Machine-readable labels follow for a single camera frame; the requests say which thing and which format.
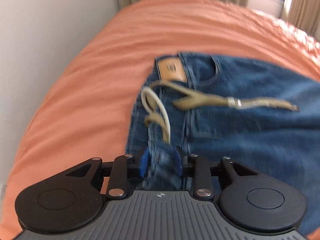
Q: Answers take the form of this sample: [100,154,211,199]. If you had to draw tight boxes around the blue denim jeans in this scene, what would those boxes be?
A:
[126,53,319,234]

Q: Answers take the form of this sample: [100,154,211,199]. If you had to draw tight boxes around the orange bed sheet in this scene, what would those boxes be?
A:
[1,0,319,239]

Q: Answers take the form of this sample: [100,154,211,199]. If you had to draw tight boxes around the beige braided belt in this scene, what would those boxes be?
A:
[140,80,299,144]

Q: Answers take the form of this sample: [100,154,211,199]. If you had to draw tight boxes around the beige right curtain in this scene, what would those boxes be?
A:
[281,0,319,36]

